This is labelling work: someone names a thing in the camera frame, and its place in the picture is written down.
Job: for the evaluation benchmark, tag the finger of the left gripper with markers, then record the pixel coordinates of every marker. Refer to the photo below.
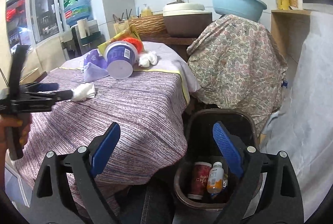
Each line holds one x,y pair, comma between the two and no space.
47,98
39,87

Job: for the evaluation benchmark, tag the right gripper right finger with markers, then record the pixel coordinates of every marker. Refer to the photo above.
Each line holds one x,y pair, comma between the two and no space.
280,201

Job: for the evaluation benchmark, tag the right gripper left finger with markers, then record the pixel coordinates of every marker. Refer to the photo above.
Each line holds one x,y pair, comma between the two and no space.
52,200

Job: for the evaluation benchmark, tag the white tissue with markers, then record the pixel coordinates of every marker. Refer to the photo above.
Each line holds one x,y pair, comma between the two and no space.
83,92
146,59

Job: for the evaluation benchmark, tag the white orange plastic bottle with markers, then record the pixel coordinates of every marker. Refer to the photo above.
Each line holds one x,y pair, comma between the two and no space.
215,179

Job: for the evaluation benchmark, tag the purple instant noodle cup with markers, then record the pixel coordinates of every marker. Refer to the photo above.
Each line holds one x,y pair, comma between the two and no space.
121,57

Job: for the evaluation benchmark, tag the red chip can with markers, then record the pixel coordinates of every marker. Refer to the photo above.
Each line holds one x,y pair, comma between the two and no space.
199,180

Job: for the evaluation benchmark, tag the yellow snack bag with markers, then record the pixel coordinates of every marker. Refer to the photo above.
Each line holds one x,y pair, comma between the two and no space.
130,32

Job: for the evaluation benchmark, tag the black trash bin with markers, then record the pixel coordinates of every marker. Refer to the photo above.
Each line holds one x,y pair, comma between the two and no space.
202,147

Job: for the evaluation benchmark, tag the left hand yellow nails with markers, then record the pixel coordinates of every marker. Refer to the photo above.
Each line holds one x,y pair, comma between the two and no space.
13,122

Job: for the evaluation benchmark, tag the purple plastic wrapper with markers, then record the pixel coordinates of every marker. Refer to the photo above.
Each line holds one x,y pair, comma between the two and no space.
94,66

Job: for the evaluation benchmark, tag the water dispenser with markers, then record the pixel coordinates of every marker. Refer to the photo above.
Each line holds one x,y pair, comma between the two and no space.
75,44

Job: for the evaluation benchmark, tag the beige utensil holder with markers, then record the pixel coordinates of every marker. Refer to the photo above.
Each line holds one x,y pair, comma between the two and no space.
121,26

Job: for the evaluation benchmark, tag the purple striped tablecloth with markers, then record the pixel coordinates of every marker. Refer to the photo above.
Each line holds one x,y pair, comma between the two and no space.
148,107

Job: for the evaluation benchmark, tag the blue water jug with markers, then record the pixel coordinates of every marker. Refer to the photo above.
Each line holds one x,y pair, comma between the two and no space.
75,10

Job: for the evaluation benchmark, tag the woven basin sink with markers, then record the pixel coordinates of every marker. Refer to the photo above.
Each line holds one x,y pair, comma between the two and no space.
149,26

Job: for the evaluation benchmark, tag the yellow soap bottle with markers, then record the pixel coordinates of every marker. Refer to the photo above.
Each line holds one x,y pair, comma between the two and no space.
146,11

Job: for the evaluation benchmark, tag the dark wooden counter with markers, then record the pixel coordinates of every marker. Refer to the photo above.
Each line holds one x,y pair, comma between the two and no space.
167,39

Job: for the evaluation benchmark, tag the brown cream rice cooker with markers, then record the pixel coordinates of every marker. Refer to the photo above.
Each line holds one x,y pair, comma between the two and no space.
186,20

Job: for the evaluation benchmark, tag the floral cloth cover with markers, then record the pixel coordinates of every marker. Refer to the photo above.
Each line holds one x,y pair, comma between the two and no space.
238,65

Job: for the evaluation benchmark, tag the brass faucet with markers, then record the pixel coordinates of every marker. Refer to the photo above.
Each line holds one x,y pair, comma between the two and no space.
176,2

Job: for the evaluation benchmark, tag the light blue plastic basin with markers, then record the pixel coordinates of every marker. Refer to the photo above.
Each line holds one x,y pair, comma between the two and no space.
249,9

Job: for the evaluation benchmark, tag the window frame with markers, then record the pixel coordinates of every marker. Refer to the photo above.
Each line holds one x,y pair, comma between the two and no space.
32,22

